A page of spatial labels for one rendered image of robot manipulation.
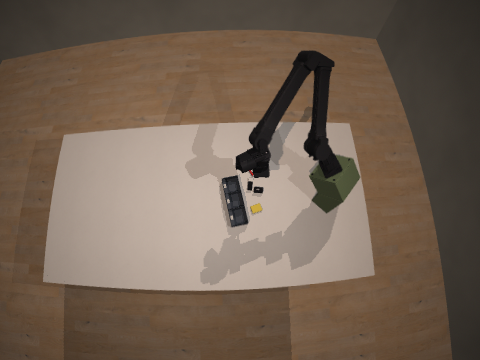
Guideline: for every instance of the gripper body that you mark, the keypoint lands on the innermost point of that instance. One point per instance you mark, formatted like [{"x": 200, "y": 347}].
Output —
[{"x": 265, "y": 172}]

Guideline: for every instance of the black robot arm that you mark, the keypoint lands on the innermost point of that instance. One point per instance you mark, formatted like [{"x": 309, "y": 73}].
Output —
[{"x": 318, "y": 148}]

